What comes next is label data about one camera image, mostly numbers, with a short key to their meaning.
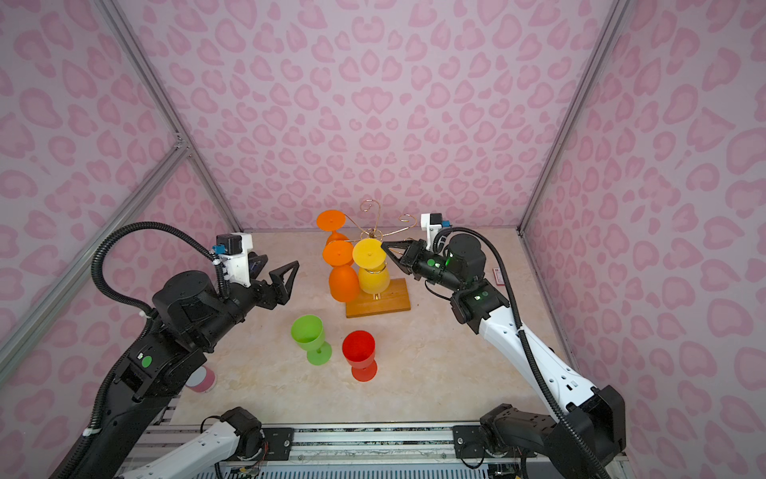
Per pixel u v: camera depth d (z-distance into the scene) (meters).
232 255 0.48
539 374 0.41
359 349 0.74
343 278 0.76
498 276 0.58
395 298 0.98
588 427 0.38
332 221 0.76
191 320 0.42
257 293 0.52
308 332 0.84
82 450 0.37
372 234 0.76
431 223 0.63
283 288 0.53
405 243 0.63
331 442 0.75
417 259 0.59
